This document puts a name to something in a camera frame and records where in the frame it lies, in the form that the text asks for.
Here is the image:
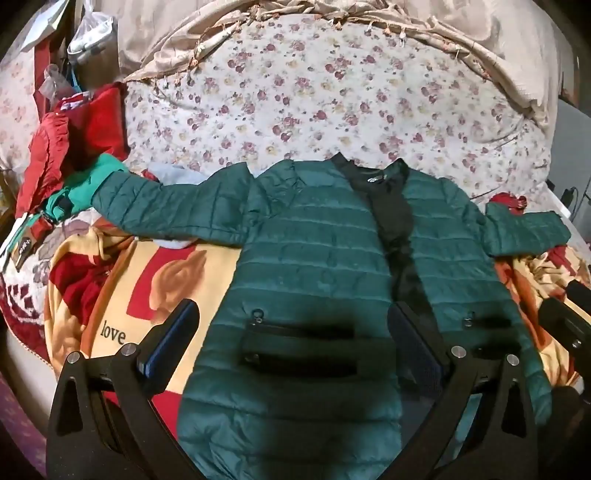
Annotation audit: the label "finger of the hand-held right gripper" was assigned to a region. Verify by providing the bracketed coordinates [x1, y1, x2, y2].
[538, 298, 591, 370]
[566, 279, 591, 306]

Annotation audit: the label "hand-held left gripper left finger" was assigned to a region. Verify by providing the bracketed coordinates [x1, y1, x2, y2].
[46, 298, 201, 480]

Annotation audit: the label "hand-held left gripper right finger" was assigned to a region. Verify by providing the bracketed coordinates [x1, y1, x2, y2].
[388, 302, 539, 480]

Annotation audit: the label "dark green puffer jacket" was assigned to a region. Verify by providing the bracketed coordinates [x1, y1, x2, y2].
[91, 154, 571, 480]

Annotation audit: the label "rose print fleece blanket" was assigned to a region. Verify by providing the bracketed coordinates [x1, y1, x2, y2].
[44, 194, 585, 416]

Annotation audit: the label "dark cloth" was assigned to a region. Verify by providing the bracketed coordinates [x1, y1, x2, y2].
[538, 383, 591, 480]

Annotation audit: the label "light blue cloth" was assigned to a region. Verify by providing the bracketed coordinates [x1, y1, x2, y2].
[150, 164, 208, 250]

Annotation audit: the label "grey cabinet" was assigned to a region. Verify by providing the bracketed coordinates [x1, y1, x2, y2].
[554, 99, 591, 190]

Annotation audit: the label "teal garment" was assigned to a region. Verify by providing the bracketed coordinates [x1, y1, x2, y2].
[45, 154, 131, 219]

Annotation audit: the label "hang tags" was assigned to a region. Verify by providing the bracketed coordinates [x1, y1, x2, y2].
[0, 212, 51, 273]

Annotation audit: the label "purple patterned cloth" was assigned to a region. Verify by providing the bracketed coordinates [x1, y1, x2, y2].
[0, 374, 49, 478]

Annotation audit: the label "red garment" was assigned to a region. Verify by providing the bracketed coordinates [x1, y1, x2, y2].
[16, 83, 130, 217]

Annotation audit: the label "floral bed sheet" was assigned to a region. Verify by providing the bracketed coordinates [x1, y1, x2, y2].
[122, 18, 555, 199]

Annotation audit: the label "beige fringed bed cover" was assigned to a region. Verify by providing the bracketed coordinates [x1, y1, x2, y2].
[115, 0, 566, 130]

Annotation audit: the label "clear plastic bag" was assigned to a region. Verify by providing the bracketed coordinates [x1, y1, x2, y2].
[67, 7, 116, 65]

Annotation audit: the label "black cable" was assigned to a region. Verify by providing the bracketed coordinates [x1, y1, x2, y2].
[560, 186, 591, 222]

